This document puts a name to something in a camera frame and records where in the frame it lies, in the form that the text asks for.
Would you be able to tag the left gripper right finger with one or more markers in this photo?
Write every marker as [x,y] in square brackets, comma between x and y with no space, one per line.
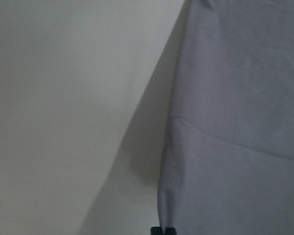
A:
[170,231]

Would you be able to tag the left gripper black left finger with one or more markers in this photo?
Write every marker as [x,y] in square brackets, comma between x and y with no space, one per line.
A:
[156,231]

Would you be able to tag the dark brown t-shirt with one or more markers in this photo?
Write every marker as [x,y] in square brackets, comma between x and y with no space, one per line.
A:
[228,161]

